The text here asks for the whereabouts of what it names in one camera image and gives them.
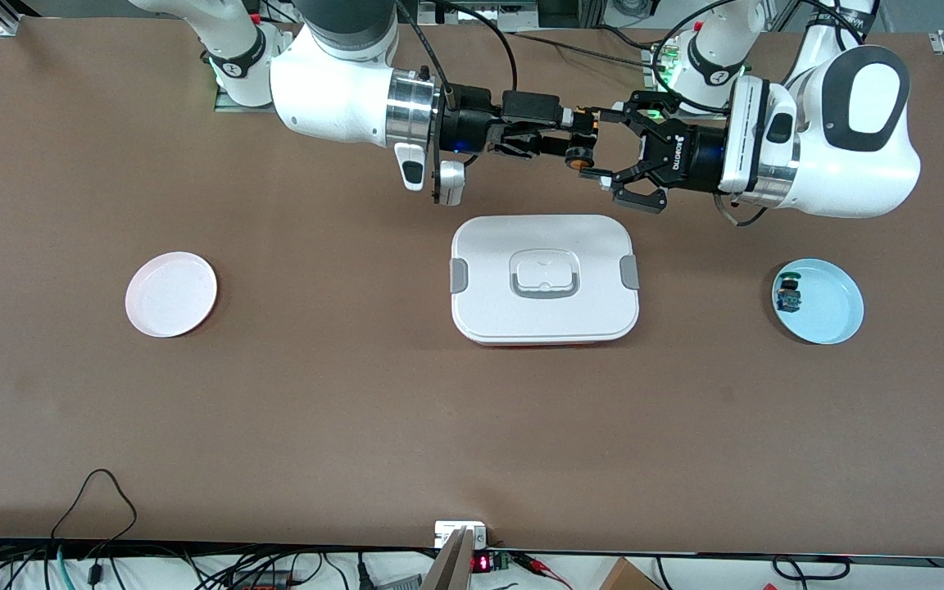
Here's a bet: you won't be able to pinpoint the black cable across table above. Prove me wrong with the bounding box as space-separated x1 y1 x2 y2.
513 29 669 73

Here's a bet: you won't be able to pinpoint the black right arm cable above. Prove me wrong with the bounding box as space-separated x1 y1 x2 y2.
394 0 519 111

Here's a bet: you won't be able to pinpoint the black thin cable loop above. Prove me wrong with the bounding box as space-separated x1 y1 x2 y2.
771 556 851 583

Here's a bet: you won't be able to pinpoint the orange push button switch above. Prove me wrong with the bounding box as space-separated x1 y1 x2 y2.
562 103 602 171

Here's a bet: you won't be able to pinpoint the red black clip leads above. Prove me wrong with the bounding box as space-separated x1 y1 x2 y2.
513 552 573 590

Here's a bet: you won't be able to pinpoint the white mounting block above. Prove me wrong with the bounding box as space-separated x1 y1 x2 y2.
434 521 489 550

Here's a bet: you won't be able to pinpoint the grey slanted bar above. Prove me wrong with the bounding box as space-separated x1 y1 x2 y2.
423 529 477 590

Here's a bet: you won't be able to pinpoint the white lidded storage box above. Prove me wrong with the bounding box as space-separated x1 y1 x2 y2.
450 215 641 347

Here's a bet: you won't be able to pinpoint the green push button switch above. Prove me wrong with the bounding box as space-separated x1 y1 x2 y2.
775 276 804 315

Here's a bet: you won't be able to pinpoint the black cable bundle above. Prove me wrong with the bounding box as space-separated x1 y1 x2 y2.
185 549 352 590

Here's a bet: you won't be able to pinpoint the pale pink round plate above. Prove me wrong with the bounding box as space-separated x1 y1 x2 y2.
125 252 218 338

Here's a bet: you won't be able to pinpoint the black table edge strip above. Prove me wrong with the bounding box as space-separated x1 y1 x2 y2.
0 537 944 569

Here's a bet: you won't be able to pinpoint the light blue round plate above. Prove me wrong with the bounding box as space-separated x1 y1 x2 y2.
771 258 865 345

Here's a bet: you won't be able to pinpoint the brown cardboard box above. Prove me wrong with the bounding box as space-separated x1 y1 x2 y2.
599 557 661 590

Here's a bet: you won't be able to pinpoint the black looped cable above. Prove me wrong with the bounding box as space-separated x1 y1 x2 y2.
50 469 138 574

